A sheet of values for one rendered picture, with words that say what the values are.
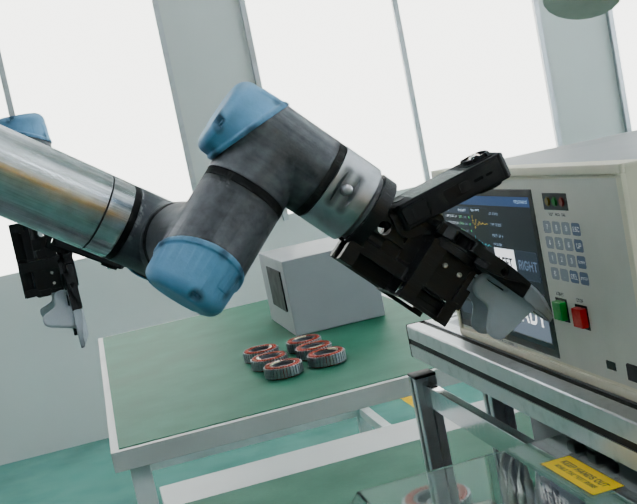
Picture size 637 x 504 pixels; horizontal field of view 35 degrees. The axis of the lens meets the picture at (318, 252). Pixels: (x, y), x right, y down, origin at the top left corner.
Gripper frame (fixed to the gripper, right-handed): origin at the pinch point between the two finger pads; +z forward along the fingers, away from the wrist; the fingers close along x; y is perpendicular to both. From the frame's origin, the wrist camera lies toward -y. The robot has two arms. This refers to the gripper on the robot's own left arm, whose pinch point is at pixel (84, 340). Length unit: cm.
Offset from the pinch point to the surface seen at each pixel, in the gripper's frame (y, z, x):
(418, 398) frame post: -39, 13, 36
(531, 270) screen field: -40, -6, 69
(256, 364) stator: -52, 37, -124
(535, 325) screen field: -41, -1, 68
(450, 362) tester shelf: -39, 6, 47
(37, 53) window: -27, -96, -396
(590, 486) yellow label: -33, 9, 87
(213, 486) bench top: -20, 40, -37
